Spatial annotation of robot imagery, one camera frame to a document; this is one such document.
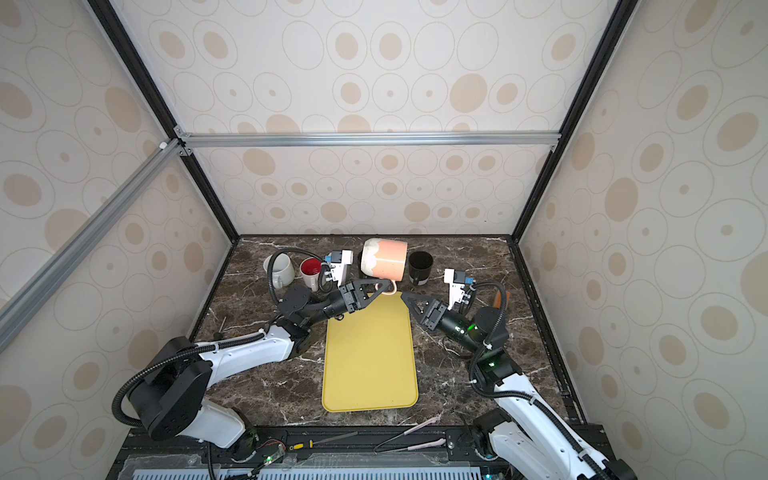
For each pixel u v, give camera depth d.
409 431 0.76
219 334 0.92
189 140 0.90
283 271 0.99
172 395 0.43
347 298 0.62
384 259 0.62
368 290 0.69
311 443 0.74
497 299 1.00
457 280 0.63
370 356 0.90
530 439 0.50
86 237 0.62
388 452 0.73
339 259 0.66
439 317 0.60
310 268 1.05
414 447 0.73
